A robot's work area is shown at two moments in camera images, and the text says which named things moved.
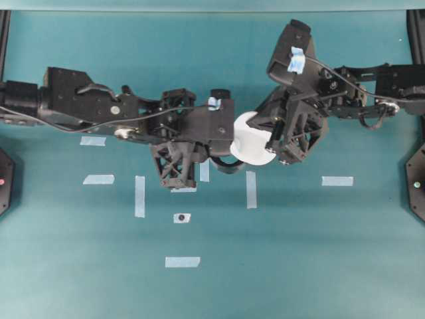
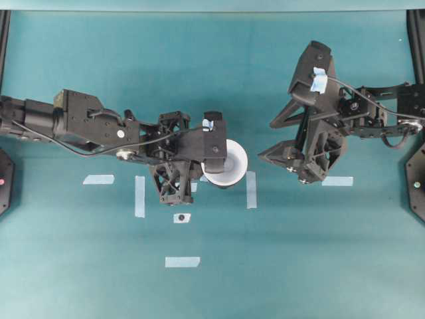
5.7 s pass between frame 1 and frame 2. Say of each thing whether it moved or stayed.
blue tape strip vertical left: stayed
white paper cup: moved
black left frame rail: stayed
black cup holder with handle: moved
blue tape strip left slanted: stayed
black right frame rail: stayed
